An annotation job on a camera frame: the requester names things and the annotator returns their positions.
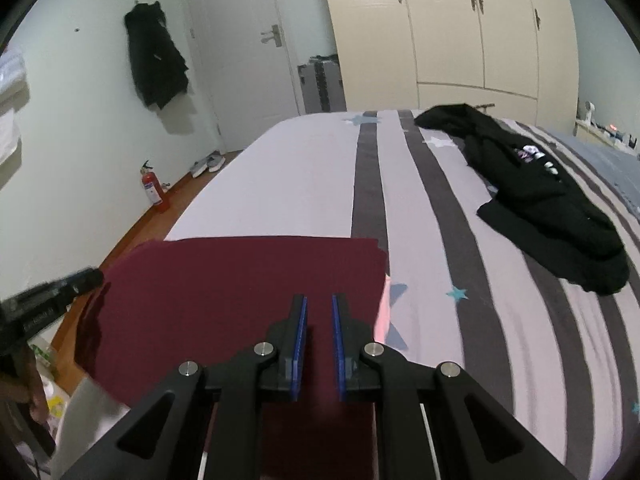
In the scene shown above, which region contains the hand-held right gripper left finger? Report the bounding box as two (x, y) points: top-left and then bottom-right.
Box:
(60, 294), (308, 480)

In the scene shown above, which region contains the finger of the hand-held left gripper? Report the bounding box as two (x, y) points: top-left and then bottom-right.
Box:
(55, 266), (106, 304)

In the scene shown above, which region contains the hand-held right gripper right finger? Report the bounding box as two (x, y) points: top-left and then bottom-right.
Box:
(331, 294), (576, 480)

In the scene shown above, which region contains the maroon t-shirt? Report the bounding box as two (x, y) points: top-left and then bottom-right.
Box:
(74, 236), (387, 480)

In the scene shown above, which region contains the person's left hand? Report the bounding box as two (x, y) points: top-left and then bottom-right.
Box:
(0, 352), (48, 423)

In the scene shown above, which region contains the folded pink garment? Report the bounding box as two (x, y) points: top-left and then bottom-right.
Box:
(372, 274), (393, 346)

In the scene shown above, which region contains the white detergent bottle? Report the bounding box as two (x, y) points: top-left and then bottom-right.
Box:
(40, 375), (73, 428)

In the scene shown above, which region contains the red fire extinguisher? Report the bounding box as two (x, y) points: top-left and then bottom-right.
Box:
(139, 160), (171, 213)

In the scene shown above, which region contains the white shopping bag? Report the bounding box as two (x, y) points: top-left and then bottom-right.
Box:
(0, 105), (23, 166)

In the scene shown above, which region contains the bed with striped sheet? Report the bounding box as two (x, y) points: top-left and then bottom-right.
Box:
(50, 109), (640, 480)

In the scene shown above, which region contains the white plastic bag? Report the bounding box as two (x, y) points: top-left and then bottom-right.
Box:
(0, 50), (28, 96)

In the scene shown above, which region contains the hanging black jacket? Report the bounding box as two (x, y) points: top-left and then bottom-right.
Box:
(123, 1), (190, 110)

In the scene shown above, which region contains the black garment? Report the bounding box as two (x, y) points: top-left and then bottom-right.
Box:
(415, 103), (630, 297)

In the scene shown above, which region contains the white door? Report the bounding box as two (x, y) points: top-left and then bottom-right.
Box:
(177, 0), (341, 153)

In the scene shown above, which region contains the white nightstand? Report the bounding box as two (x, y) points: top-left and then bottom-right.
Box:
(574, 102), (640, 151)

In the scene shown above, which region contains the cream wardrobe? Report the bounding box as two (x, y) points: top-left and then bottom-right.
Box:
(317, 0), (581, 133)

